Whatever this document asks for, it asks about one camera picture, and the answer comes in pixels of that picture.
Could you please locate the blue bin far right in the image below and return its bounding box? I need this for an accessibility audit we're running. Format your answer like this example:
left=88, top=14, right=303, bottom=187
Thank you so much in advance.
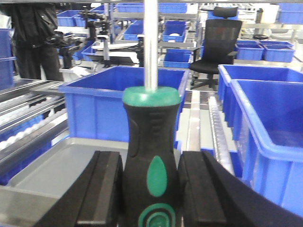
left=218, top=64, right=303, bottom=128

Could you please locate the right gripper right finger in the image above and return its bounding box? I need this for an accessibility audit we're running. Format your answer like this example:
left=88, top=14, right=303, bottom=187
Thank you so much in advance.
left=178, top=151, right=303, bottom=227

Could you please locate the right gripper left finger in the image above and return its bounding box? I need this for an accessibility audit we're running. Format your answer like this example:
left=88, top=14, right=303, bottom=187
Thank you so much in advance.
left=34, top=151, right=123, bottom=227

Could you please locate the grey metal tray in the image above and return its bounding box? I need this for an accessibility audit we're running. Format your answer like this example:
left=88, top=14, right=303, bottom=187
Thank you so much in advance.
left=0, top=138, right=128, bottom=227

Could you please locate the large blue plastic bin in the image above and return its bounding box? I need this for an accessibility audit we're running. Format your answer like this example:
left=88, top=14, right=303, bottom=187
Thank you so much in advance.
left=58, top=66, right=190, bottom=149

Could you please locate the white robot station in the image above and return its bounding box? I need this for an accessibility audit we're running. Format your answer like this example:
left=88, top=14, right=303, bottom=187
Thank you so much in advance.
left=46, top=10, right=144, bottom=77

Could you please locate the blue bin at right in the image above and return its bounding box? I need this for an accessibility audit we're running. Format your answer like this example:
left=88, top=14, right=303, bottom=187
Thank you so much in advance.
left=231, top=79, right=303, bottom=216

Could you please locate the screwdriver green black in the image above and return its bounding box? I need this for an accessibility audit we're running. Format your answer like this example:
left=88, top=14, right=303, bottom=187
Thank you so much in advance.
left=123, top=0, right=180, bottom=227

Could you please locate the person in black clothes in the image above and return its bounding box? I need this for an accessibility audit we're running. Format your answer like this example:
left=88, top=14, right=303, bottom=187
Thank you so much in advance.
left=0, top=3, right=63, bottom=81

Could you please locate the black office chair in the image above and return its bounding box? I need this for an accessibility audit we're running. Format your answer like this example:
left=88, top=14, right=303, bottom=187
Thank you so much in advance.
left=189, top=7, right=242, bottom=89

